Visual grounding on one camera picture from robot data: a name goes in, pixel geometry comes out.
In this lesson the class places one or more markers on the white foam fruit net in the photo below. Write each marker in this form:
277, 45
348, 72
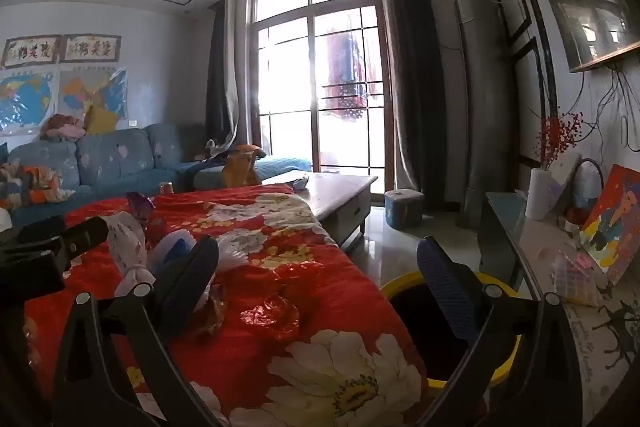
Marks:
231, 254

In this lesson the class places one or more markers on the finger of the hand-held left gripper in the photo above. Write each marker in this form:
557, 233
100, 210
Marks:
37, 232
85, 234

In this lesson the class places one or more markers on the blue storage stool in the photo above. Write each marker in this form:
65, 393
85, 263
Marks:
404, 209

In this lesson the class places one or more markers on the golden brown snack wrapper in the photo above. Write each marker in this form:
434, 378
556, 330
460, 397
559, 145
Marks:
212, 317

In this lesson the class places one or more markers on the colourful floral cloth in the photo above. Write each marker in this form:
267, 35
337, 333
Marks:
35, 187

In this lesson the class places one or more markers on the red floral blanket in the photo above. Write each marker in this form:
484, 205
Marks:
310, 257

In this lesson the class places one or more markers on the deer-print table mat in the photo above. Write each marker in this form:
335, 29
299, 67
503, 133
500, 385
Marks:
610, 347

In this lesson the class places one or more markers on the white cardboard sheet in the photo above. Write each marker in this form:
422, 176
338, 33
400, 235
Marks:
562, 182

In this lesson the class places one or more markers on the glass balcony door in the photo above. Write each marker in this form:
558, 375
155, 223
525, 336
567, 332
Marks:
280, 57

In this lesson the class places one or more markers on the colourful figure painting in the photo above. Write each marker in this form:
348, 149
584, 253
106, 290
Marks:
615, 227

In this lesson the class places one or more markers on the grey standing air conditioner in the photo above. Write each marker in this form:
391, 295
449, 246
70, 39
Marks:
487, 107

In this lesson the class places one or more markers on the red foil wrapper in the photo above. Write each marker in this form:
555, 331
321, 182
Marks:
270, 317

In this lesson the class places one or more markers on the yellow-rimmed black trash bin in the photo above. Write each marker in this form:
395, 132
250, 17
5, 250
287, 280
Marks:
425, 347

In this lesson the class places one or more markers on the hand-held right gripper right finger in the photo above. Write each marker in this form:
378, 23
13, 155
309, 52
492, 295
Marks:
445, 282

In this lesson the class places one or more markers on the wide dark curtain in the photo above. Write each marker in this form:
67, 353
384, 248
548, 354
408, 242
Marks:
415, 82

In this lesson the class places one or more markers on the orange plush toy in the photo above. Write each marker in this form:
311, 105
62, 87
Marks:
240, 169

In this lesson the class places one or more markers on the yellow pillow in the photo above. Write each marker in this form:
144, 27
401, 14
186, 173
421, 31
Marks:
100, 122

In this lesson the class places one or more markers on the white vase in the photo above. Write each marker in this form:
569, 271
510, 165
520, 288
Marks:
537, 197

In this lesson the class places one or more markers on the blue plastic wrapper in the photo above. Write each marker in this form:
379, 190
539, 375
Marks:
167, 259

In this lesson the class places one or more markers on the pink plush toy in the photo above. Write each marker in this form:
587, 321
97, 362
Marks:
62, 127

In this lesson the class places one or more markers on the purple wrapper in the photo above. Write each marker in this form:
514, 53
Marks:
142, 207

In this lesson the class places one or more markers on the blue patterned sofa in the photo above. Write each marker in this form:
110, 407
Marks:
110, 167

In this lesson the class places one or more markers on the hanging laundry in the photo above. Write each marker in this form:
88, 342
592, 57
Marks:
345, 72

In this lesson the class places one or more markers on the grey coffee table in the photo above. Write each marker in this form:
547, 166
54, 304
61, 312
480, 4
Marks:
340, 192

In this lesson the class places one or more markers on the glass-topped television cabinet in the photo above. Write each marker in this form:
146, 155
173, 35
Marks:
505, 232

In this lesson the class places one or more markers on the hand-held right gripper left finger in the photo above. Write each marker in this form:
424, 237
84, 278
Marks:
192, 277

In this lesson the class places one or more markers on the framed calligraphy poster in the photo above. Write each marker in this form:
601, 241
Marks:
92, 48
30, 52

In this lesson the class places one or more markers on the narrow dark curtain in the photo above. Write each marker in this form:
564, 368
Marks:
220, 82

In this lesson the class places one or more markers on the multicoloured country map poster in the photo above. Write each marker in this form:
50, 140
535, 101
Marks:
90, 89

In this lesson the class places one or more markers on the blue world map poster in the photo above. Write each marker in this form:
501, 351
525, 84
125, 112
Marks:
25, 99

